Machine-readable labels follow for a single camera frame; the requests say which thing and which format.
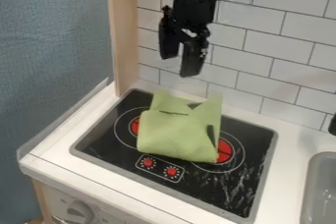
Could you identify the green cloth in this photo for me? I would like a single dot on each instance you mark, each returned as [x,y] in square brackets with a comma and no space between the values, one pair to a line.
[181,129]

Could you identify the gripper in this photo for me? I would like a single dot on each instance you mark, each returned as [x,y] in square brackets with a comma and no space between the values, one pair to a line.
[192,7]

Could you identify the toy sink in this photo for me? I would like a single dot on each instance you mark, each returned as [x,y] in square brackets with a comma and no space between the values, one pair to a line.
[320,190]

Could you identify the toy stove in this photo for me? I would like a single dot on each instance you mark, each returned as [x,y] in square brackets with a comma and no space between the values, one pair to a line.
[184,156]

